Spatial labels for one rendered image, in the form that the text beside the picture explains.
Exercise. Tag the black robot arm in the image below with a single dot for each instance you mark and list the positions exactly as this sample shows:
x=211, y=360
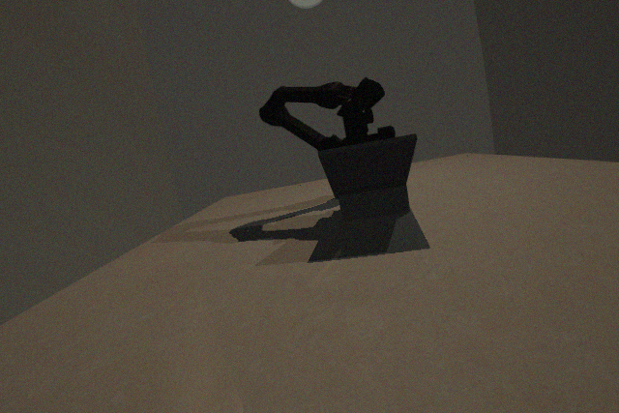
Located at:
x=330, y=95

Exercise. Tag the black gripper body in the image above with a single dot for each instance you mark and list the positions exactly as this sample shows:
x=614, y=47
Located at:
x=382, y=133

